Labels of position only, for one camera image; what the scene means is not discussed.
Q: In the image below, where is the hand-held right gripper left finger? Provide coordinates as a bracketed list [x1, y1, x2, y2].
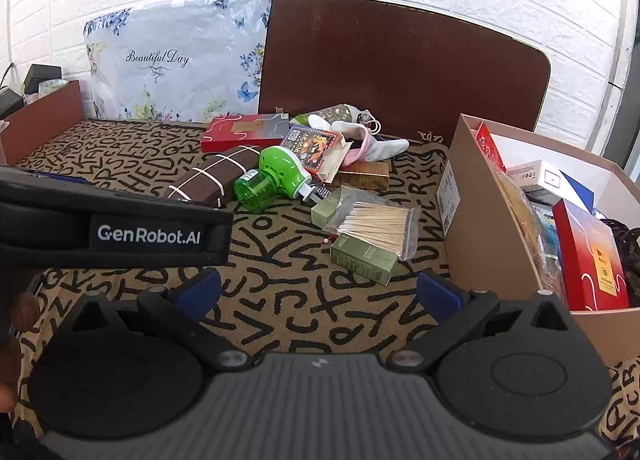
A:
[65, 269, 253, 373]

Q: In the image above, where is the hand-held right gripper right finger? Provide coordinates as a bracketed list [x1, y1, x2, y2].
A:
[390, 270, 576, 373]

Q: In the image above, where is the brown cardboard box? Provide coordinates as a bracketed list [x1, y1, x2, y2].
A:
[436, 113, 640, 367]

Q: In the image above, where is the olive green box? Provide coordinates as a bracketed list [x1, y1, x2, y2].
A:
[310, 186, 359, 227]
[329, 232, 399, 287]

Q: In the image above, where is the clear bag of toothpicks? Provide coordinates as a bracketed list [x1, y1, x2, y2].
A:
[322, 200, 422, 261]

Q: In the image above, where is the brown checked pouch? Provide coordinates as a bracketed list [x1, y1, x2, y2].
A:
[167, 145, 262, 208]

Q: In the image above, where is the green mosquito repellent plug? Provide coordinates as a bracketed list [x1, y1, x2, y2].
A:
[233, 146, 321, 215]

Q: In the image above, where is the letter-print desktop cloth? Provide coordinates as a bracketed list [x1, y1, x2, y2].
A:
[10, 117, 640, 447]

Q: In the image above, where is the person's left hand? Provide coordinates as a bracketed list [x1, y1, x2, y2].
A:
[0, 291, 42, 414]

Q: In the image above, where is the orange snack packet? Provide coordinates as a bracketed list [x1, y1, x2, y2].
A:
[500, 174, 568, 303]

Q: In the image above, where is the brown cardboard box lid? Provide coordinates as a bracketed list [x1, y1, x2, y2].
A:
[0, 80, 85, 167]

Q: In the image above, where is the red gradient gift box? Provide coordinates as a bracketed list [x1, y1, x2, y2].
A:
[551, 198, 631, 311]

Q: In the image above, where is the black box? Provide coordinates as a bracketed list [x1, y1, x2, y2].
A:
[23, 64, 63, 94]

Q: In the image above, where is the red snack packet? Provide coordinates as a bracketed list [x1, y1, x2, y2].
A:
[474, 121, 508, 175]

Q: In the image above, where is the white and blue box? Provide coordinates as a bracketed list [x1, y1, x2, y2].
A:
[505, 159, 596, 213]

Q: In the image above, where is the flat red box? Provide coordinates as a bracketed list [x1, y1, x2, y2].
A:
[201, 113, 291, 154]

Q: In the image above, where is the colourful printed packet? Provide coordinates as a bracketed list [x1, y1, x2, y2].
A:
[279, 126, 347, 175]

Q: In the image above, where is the floral plastic bag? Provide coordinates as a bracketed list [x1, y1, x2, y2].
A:
[82, 0, 273, 123]

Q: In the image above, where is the clear plastic package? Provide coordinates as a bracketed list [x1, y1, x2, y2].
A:
[290, 103, 362, 127]

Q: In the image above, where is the dark brown board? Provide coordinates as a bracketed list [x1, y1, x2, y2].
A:
[257, 0, 552, 143]

